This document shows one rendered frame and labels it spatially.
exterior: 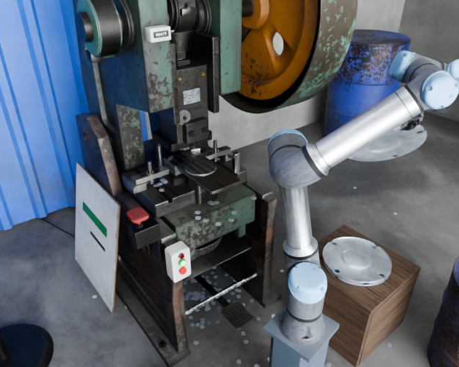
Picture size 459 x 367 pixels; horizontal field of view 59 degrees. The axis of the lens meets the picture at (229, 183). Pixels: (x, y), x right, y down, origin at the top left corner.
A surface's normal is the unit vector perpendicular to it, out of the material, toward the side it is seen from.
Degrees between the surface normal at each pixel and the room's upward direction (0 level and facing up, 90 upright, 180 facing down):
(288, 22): 90
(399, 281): 0
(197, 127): 90
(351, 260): 0
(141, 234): 90
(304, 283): 7
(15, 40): 90
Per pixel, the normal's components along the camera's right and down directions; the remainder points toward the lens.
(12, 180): 0.60, 0.42
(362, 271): 0.00, -0.85
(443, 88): -0.05, 0.52
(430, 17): -0.80, 0.31
